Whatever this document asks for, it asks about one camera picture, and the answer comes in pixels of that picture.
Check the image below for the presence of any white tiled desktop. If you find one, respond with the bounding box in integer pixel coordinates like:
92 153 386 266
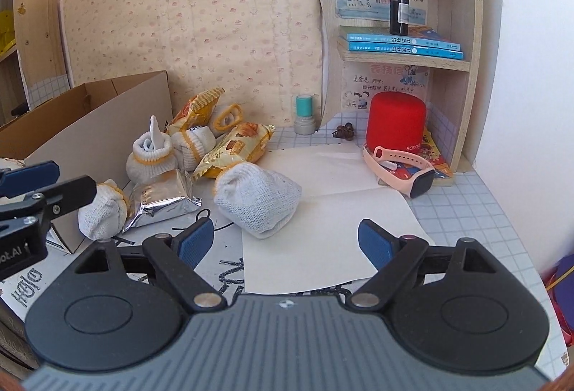
264 115 570 374

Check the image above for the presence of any quilted printed wall cloth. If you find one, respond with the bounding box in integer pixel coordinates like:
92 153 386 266
58 0 333 127

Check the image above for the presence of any pink smart band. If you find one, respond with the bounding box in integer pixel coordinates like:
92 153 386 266
362 145 436 199

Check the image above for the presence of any wooden desk shelf unit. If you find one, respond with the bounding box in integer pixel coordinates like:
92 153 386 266
309 0 485 174

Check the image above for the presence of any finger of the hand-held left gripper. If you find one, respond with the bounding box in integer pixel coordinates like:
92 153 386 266
0 162 61 199
0 176 98 234

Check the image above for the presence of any teal grey stamp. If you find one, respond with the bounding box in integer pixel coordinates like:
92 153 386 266
293 95 316 136

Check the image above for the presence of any yellow croissant bread packet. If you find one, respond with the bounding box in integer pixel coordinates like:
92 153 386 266
194 122 276 178

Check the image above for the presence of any white paper sheet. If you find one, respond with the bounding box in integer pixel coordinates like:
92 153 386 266
242 143 436 294

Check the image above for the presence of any colourful picture book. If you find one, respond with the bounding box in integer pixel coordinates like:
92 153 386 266
422 128 453 187

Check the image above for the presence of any red round speaker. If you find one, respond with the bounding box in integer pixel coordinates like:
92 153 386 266
365 92 427 158

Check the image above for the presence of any thin blue book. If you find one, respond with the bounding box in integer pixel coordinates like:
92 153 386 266
339 25 442 47
337 36 465 61

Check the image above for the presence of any dark dropper bottle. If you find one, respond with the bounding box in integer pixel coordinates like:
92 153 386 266
389 0 410 36

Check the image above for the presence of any brown cardboard box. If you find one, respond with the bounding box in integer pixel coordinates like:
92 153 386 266
0 70 175 255

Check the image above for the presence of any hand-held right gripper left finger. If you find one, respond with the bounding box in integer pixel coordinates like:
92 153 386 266
72 218 229 315

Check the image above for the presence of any orange yellow snack packet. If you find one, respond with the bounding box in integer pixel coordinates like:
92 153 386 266
165 87 226 135

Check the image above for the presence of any white cartoon wall poster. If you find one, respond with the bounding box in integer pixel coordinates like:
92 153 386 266
343 63 429 111

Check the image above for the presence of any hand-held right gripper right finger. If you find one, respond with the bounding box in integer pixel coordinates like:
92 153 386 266
351 219 500 310

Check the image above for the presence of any black hair tie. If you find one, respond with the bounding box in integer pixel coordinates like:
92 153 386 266
195 209 234 232

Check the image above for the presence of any white sheet black lettering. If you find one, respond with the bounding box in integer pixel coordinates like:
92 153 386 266
0 211 252 324

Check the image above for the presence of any silver foil snack packet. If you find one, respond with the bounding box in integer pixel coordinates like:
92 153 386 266
121 169 204 234

